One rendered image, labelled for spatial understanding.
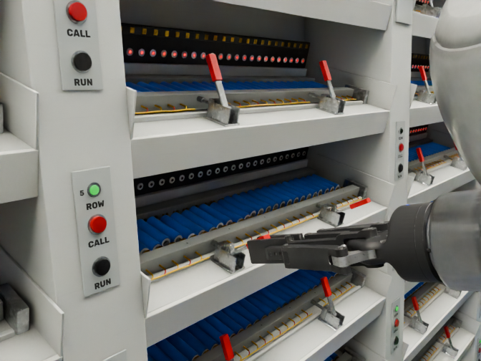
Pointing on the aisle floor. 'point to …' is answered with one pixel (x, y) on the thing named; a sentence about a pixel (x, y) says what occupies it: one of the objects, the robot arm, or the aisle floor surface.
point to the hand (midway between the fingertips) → (276, 248)
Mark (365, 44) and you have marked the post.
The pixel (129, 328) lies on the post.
